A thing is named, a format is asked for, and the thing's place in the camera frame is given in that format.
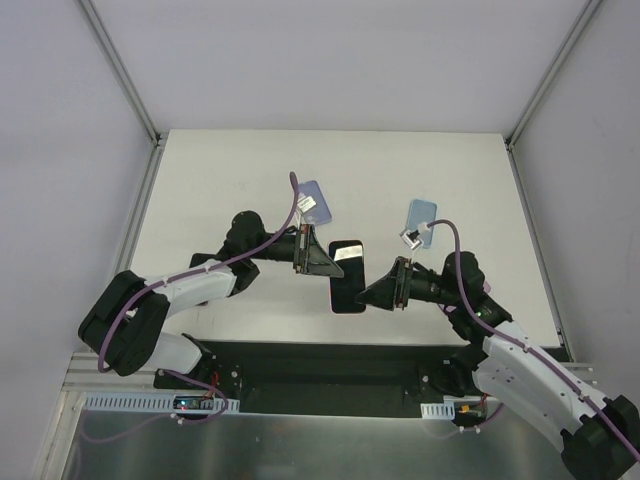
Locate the lavender phone case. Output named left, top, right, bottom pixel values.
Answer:
left=297, top=180, right=333, bottom=226

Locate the black phone pink edge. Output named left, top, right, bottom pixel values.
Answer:
left=189, top=253, right=226, bottom=273

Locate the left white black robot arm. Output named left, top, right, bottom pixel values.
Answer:
left=78, top=211, right=344, bottom=377

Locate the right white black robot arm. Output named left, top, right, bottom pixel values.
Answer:
left=355, top=251, right=639, bottom=479

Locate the light blue phone case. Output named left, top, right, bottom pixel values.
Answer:
left=404, top=199, right=437, bottom=230

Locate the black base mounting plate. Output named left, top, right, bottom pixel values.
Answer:
left=152, top=339, right=511, bottom=416

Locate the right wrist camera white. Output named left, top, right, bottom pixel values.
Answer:
left=399, top=222, right=432, bottom=251

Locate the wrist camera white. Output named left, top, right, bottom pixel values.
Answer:
left=399, top=222, right=432, bottom=251
left=297, top=196, right=317, bottom=214

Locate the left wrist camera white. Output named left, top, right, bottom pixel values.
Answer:
left=297, top=196, right=317, bottom=214

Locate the right white cable duct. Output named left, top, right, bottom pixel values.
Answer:
left=420, top=401, right=456, bottom=421

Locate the white cable duct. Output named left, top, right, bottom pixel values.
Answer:
left=420, top=401, right=456, bottom=421
left=84, top=392, right=240, bottom=415

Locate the left aluminium frame post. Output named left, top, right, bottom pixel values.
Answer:
left=74, top=0, right=169, bottom=146

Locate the aluminium frame post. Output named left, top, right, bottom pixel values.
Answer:
left=74, top=0, right=169, bottom=146
left=504, top=0, right=604, bottom=149

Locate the left white cable duct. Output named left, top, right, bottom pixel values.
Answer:
left=84, top=392, right=240, bottom=415

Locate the aluminium front rail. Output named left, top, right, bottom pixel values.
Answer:
left=64, top=349, right=599, bottom=401

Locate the right aluminium frame post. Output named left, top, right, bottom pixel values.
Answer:
left=504, top=0, right=604, bottom=149

